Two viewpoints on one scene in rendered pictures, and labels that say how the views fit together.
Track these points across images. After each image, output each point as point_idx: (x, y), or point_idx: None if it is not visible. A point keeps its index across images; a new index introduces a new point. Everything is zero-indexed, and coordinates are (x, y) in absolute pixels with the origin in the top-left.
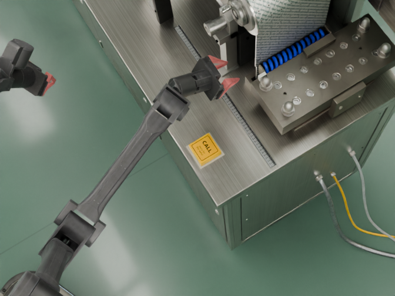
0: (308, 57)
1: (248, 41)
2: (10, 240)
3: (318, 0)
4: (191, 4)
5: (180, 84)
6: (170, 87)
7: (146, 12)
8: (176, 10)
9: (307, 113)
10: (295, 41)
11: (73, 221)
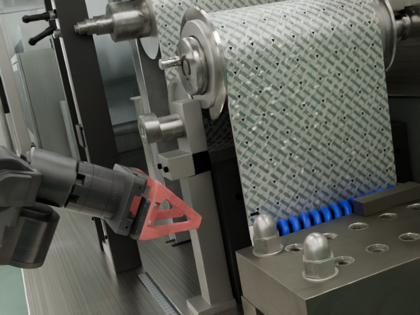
0: (368, 213)
1: (242, 214)
2: None
3: (357, 73)
4: (175, 254)
5: (35, 149)
6: (9, 150)
7: (101, 265)
8: (150, 260)
9: (376, 278)
10: (337, 202)
11: None
